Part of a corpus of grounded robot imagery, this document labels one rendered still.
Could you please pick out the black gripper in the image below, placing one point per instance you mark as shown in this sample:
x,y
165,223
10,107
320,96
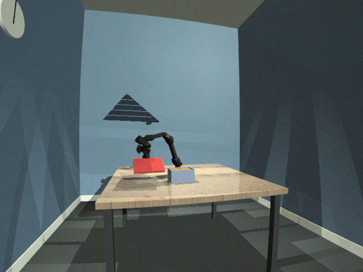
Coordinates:
x,y
146,150

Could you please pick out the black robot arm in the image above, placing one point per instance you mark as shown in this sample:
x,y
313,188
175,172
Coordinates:
x,y
169,140

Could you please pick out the red rectangular lid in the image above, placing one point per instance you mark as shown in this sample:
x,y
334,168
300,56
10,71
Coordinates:
x,y
150,165

